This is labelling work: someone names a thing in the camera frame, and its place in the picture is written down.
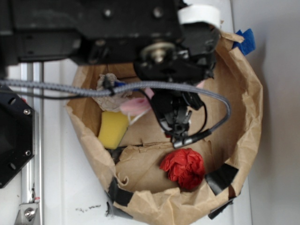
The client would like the crumpled white paper ball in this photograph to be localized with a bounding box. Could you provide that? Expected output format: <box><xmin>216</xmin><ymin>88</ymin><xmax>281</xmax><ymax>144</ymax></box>
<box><xmin>93</xmin><ymin>73</ymin><xmax>133</xmax><ymax>113</ymax></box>

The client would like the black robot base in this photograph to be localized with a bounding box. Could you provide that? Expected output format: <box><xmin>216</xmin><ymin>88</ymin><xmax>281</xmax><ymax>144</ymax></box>
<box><xmin>0</xmin><ymin>85</ymin><xmax>32</xmax><ymax>188</ymax></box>

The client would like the blue tape piece right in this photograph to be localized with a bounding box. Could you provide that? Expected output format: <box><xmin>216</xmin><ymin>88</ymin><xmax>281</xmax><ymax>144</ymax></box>
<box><xmin>232</xmin><ymin>29</ymin><xmax>256</xmax><ymax>56</ymax></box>

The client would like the crumpled red paper ball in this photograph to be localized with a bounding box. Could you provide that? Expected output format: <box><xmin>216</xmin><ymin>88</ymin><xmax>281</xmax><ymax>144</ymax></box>
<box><xmin>159</xmin><ymin>148</ymin><xmax>205</xmax><ymax>190</ymax></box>

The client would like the brown paper bag bin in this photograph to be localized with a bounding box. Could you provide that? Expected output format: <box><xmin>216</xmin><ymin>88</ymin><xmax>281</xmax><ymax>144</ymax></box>
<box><xmin>66</xmin><ymin>32</ymin><xmax>263</xmax><ymax>225</ymax></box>

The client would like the grey braided cable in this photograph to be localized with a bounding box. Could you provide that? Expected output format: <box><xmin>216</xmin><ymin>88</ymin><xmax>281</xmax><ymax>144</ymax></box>
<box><xmin>0</xmin><ymin>79</ymin><xmax>232</xmax><ymax>149</ymax></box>

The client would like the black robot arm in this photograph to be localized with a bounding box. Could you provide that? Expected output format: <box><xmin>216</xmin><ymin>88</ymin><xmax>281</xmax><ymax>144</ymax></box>
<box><xmin>0</xmin><ymin>0</ymin><xmax>221</xmax><ymax>147</ymax></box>

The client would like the aluminium rail frame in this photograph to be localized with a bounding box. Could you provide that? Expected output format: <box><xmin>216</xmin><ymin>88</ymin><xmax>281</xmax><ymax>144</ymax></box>
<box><xmin>14</xmin><ymin>61</ymin><xmax>45</xmax><ymax>225</ymax></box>

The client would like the pink plush bunny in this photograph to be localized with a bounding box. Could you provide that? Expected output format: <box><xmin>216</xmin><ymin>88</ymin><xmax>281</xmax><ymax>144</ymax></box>
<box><xmin>120</xmin><ymin>81</ymin><xmax>207</xmax><ymax>117</ymax></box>

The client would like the yellow sponge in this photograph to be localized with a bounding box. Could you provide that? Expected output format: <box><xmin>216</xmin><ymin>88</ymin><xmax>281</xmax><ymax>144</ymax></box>
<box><xmin>98</xmin><ymin>111</ymin><xmax>129</xmax><ymax>150</ymax></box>

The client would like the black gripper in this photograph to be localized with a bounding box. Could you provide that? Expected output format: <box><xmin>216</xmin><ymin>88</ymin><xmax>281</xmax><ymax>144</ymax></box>
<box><xmin>134</xmin><ymin>22</ymin><xmax>220</xmax><ymax>143</ymax></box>

